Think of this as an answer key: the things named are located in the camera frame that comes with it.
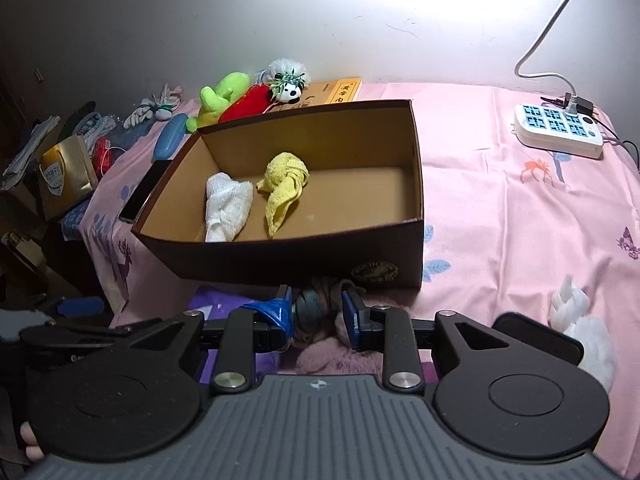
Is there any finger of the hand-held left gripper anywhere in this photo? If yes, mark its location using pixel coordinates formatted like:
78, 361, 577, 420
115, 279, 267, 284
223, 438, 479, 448
54, 297, 105, 318
20, 318, 166, 361

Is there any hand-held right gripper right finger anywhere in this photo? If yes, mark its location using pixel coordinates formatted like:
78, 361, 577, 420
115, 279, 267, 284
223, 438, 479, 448
341, 290, 497, 392

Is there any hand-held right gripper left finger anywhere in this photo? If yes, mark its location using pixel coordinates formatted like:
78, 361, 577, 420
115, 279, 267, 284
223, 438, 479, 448
120, 285, 297, 394

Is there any grey knotted cloth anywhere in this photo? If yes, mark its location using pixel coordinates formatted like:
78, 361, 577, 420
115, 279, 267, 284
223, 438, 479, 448
292, 277, 352, 347

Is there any pink fuzzy plush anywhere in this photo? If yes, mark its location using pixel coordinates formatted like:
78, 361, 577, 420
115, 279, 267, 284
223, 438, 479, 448
294, 305, 396, 377

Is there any brown cardboard box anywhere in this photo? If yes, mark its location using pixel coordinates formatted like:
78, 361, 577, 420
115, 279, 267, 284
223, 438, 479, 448
131, 99, 426, 291

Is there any person's left hand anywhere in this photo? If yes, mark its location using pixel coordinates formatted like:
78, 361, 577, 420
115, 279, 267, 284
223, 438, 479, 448
20, 422, 49, 464

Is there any purple tissue pack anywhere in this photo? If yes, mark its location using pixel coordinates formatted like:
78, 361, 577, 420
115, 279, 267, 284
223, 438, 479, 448
187, 285, 301, 382

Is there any blue patterned cloth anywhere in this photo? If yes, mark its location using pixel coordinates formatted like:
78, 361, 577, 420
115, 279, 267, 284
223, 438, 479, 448
60, 199, 92, 241

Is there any white towel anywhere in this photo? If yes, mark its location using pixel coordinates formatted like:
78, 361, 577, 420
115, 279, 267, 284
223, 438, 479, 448
205, 172, 254, 243

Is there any black smartphone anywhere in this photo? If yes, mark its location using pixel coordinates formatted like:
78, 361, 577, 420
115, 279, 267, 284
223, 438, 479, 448
119, 160, 173, 224

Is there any gold tissue box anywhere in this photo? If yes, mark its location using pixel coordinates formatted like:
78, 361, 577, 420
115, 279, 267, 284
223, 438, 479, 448
39, 135, 99, 222

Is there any yellow towel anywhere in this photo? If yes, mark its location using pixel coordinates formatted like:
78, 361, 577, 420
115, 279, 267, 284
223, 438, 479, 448
256, 152, 311, 237

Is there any red packet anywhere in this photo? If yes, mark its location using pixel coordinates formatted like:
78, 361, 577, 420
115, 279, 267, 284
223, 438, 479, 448
92, 137, 119, 177

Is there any stack of papers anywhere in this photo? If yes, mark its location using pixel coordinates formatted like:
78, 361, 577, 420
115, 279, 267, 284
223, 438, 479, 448
2, 116, 62, 191

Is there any striped cloth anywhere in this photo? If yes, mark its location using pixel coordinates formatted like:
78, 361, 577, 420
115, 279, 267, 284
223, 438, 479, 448
74, 112, 119, 147

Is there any pink printed bedsheet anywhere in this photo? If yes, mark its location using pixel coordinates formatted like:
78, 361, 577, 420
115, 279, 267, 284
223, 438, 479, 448
80, 80, 640, 480

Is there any blue glasses case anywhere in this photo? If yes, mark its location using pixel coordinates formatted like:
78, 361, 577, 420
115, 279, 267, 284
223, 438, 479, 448
154, 114, 190, 161

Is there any white flower-shaped toy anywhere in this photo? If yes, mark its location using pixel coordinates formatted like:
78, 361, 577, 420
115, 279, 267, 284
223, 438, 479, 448
123, 84, 185, 129

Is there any red plush toy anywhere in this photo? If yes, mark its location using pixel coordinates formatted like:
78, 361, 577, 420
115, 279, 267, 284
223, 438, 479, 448
218, 85, 275, 124

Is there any small panda plush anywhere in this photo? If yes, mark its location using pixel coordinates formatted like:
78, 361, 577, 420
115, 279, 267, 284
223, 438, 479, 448
270, 80, 304, 105

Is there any lime green plush toy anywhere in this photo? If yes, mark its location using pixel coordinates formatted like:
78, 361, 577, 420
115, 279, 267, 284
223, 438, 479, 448
186, 72, 251, 133

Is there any yellow flat box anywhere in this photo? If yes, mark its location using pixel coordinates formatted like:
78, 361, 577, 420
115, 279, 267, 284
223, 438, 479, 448
299, 77, 363, 109

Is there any white fluffy cloth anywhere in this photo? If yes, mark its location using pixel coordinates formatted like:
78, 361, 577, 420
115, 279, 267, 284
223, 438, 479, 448
550, 275, 617, 393

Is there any white fluffy plush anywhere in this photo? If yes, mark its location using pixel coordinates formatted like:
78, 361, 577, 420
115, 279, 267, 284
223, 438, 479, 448
257, 57, 312, 86

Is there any white power strip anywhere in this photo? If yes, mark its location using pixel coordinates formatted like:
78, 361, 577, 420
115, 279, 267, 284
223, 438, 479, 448
511, 103, 605, 160

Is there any black plug adapter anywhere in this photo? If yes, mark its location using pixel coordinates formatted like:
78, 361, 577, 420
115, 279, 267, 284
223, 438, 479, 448
560, 92, 595, 117

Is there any black cable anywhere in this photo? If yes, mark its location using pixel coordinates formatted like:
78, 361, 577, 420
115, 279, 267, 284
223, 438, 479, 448
540, 94, 640, 163

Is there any white power cable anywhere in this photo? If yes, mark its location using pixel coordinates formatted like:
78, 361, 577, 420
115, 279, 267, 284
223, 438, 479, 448
516, 0, 597, 107

